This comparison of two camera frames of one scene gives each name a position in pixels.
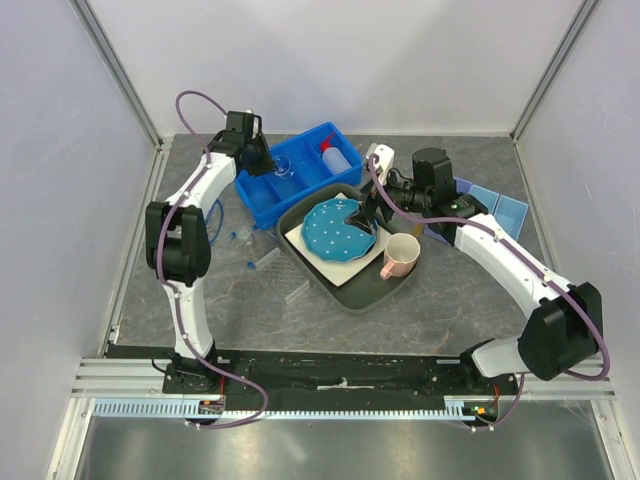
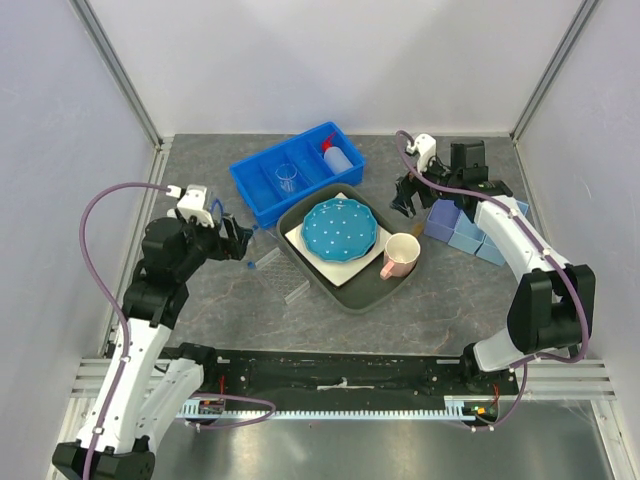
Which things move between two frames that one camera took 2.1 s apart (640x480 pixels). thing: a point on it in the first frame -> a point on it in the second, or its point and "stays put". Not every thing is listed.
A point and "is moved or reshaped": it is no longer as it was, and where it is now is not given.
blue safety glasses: [214, 221] stays put
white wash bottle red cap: [334, 159] stays put
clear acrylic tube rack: [281, 275] stays put
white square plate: [336, 271] stays put
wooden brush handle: [418, 229] stays put
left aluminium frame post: [96, 34] stays put
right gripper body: [386, 208] -> [428, 193]
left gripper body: [261, 161] -> [218, 246]
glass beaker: [282, 166] is moved or reshaped
